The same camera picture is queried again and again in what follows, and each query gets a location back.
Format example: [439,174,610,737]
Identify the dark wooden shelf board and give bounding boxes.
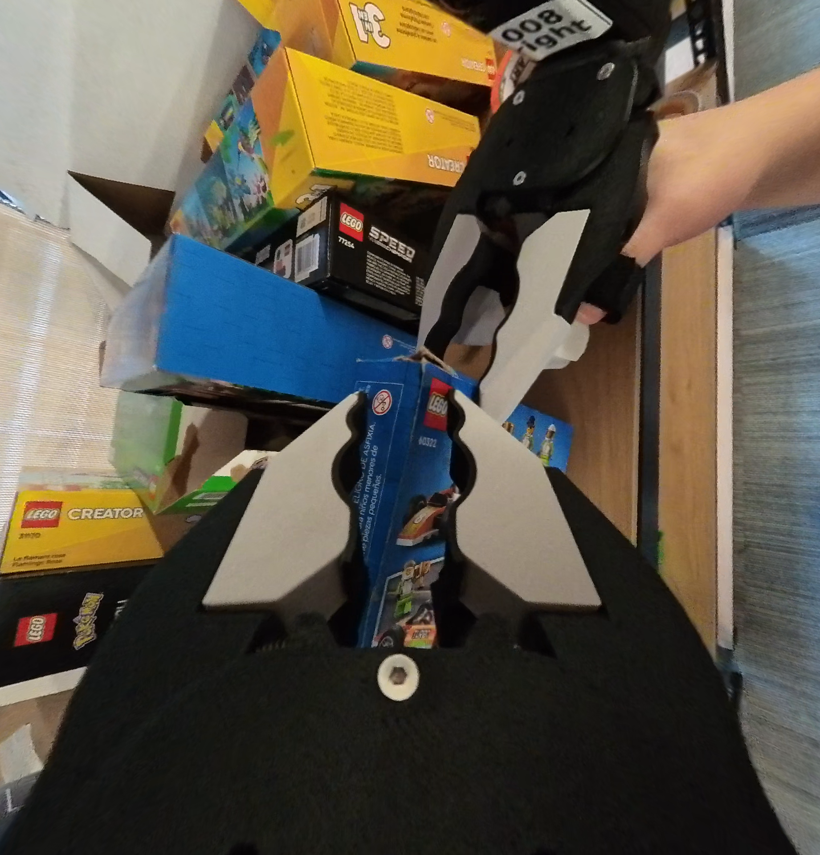
[450,228,718,642]

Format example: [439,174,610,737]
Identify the green white toy box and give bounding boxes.
[110,392,270,515]

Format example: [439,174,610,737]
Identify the small blue toy box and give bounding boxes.
[354,350,571,649]

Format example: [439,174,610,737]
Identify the large blue toy box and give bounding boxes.
[103,234,480,408]

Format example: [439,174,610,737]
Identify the dark blue toy box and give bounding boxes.
[0,562,157,693]

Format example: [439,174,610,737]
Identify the translucent plastic sheet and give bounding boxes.
[0,201,123,562]

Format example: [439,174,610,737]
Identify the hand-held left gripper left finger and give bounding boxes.
[203,392,364,629]

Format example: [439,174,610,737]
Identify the small black toy box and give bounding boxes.
[257,185,453,324]

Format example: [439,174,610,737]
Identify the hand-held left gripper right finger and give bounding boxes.
[450,392,602,629]

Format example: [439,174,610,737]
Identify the person's right hand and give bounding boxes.
[577,114,731,328]

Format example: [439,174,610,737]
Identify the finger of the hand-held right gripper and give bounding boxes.
[480,210,591,388]
[417,212,488,362]

